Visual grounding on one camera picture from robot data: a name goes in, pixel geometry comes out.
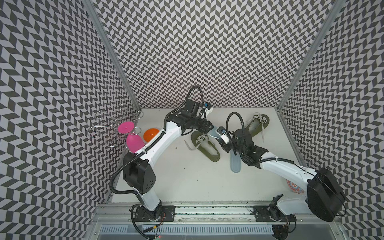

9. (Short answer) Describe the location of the green shoe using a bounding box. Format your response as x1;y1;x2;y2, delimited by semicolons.
185;131;221;162
246;113;270;141

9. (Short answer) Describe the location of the blue insole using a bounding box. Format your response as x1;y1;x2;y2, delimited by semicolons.
208;127;230;144
230;151;242;173

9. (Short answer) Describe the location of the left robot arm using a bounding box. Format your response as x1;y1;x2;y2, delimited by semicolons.
122;100;214;212

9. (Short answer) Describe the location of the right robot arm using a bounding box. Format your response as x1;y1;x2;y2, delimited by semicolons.
216;127;346;222

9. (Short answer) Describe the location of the orange plastic cup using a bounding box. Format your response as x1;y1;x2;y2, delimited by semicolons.
143;128;160;143

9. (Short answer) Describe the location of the pink plastic wine glass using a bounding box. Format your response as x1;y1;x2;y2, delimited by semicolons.
117;122;146;153

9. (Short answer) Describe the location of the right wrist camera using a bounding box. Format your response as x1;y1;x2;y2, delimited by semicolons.
216;127;231;145

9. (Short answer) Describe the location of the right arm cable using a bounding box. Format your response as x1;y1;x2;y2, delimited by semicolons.
224;111;301;169

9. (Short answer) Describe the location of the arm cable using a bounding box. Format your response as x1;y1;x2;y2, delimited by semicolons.
224;111;301;169
108;85;205;196

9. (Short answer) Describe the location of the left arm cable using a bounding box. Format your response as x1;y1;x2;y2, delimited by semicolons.
108;85;205;196

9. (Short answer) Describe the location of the wire glass rack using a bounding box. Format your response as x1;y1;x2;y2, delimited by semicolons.
86;110;144;148

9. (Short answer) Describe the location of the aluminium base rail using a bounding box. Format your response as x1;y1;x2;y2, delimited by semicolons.
89;201;343;226

